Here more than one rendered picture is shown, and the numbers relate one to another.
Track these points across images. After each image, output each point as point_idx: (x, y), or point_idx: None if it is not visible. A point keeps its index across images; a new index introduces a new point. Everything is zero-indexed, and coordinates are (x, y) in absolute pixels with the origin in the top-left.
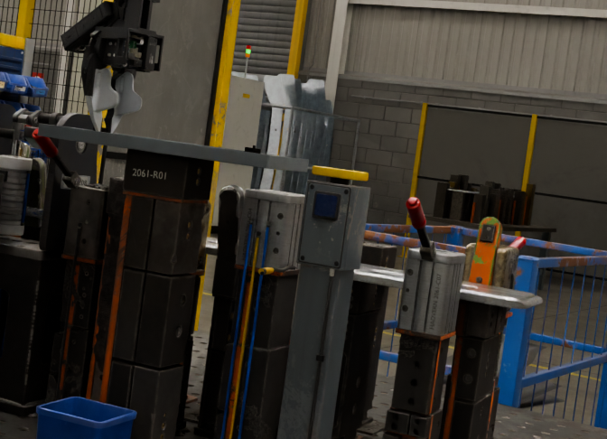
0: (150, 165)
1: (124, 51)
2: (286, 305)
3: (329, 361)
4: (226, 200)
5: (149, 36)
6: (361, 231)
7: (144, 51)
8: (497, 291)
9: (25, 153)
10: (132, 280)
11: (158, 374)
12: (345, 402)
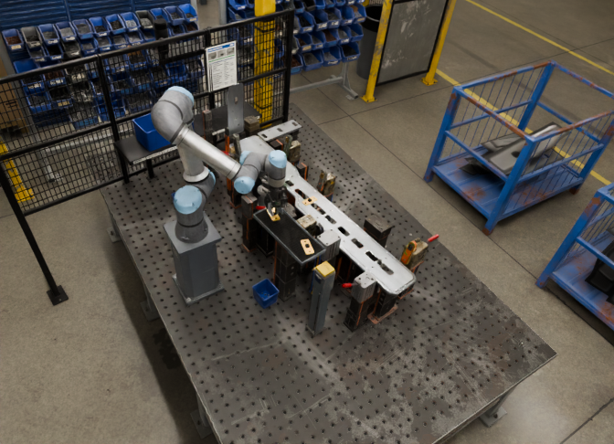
0: None
1: (273, 205)
2: (331, 263)
3: (320, 309)
4: (317, 227)
5: (283, 196)
6: (332, 282)
7: (280, 203)
8: (397, 278)
9: (290, 140)
10: (278, 260)
11: (284, 284)
12: (353, 282)
